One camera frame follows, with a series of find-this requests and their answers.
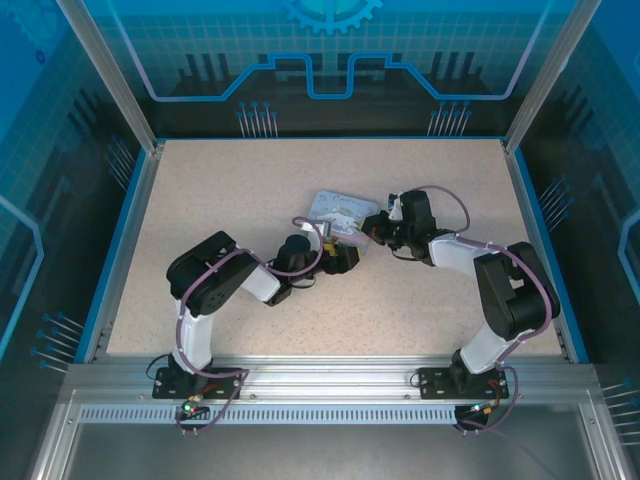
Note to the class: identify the cartoon print tin box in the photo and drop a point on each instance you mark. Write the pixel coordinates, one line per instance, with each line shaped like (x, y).
(340, 210)

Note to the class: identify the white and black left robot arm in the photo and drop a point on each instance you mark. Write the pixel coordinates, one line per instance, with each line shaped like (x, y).
(195, 340)

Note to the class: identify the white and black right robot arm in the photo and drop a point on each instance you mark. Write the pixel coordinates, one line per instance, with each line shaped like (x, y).
(450, 252)

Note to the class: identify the small connector with LEDs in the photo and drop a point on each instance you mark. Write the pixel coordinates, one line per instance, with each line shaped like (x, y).
(192, 406)
(484, 407)

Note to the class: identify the long aluminium base rail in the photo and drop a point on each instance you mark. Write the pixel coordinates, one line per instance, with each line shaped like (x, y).
(325, 380)

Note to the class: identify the aluminium table side rail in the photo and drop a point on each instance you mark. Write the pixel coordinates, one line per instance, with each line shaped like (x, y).
(539, 250)
(126, 250)

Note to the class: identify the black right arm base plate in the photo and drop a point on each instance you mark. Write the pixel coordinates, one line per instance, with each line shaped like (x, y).
(435, 382)

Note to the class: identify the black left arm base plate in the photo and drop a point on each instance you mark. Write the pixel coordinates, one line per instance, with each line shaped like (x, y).
(170, 385)

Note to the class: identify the grey metal base frame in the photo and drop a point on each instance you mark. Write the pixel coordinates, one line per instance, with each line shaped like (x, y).
(320, 450)

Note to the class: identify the aluminium frame post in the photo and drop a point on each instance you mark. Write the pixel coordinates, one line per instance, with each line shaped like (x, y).
(546, 75)
(115, 75)

